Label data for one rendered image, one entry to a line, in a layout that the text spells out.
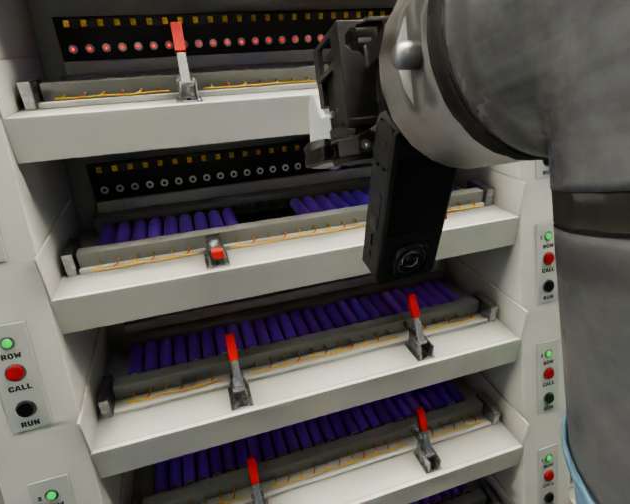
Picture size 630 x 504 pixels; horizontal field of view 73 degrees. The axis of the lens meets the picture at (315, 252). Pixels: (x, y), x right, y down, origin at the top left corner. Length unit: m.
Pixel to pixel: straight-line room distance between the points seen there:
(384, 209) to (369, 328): 0.42
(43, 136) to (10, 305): 0.18
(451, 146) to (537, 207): 0.51
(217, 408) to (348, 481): 0.25
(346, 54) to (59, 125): 0.33
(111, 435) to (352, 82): 0.50
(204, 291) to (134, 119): 0.20
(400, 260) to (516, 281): 0.44
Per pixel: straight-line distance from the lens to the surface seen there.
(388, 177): 0.24
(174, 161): 0.66
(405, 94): 0.18
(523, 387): 0.77
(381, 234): 0.26
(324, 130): 0.34
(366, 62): 0.28
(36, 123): 0.52
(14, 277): 0.54
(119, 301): 0.53
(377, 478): 0.74
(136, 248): 0.56
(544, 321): 0.75
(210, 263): 0.51
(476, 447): 0.80
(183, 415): 0.60
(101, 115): 0.51
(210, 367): 0.62
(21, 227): 0.53
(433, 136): 0.19
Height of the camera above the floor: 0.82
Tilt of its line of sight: 12 degrees down
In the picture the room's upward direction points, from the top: 7 degrees counter-clockwise
